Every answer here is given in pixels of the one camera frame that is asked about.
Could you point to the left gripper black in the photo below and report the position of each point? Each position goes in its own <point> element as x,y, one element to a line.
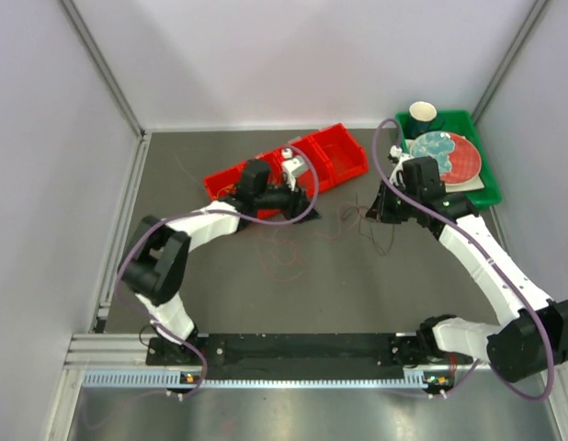
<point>297,205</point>

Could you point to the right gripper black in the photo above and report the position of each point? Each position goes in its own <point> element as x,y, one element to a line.
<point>380,210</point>

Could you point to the red four-compartment bin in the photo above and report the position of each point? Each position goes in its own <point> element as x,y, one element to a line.
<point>335,154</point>

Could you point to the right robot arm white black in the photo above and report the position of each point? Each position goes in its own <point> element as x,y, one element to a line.
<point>531,333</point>

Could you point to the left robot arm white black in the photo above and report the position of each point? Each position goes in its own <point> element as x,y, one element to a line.
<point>155,260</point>

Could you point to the red blue patterned plate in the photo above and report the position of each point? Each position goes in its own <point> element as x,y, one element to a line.
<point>458,160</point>

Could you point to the white square plate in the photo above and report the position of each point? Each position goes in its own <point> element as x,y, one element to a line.
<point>475,184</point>

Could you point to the dark green white cup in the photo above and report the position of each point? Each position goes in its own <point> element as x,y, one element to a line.
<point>422,118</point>

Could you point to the green plastic tray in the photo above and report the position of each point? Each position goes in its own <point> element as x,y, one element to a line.
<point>460,122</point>

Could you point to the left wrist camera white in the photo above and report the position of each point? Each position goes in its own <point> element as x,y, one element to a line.
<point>293,167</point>

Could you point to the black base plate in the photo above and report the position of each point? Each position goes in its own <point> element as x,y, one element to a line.
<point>314,356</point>

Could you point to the aluminium frame rail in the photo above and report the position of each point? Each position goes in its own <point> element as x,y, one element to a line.
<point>116,350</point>

